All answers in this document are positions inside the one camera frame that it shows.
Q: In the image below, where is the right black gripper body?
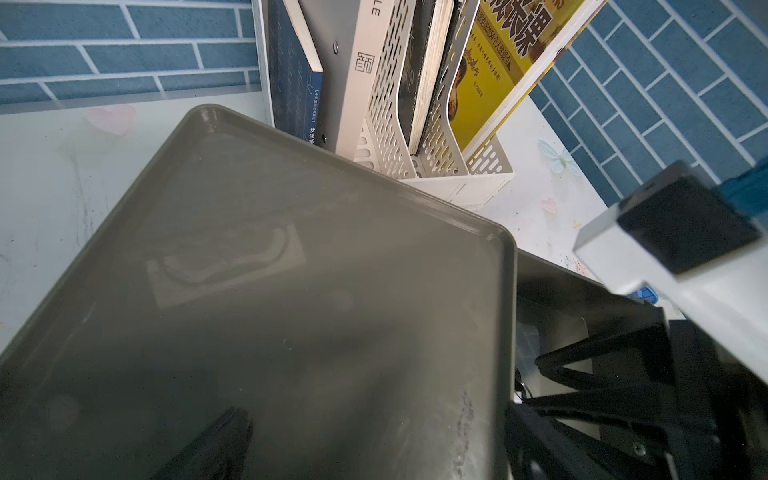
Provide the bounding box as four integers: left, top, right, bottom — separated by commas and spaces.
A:
664, 319, 767, 479

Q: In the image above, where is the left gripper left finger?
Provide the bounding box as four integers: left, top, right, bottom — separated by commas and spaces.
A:
152, 408, 253, 479

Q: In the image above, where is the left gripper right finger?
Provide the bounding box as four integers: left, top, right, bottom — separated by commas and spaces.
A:
506, 324, 690, 479

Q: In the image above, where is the olive and cream drawer cabinet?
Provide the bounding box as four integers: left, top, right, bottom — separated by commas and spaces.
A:
1, 104, 517, 479

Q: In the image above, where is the blue spine book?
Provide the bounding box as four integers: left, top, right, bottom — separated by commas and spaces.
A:
266, 0, 323, 144

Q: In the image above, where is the yellow cover book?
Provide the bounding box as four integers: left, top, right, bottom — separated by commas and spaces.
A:
447, 0, 605, 159

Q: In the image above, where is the white file organizer rack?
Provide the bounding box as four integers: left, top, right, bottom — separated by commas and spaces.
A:
300, 0, 514, 210

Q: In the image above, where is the dark cover book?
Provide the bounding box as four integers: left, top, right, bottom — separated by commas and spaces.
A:
398, 0, 455, 156

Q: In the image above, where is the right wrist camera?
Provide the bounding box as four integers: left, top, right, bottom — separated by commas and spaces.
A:
573, 161, 767, 380

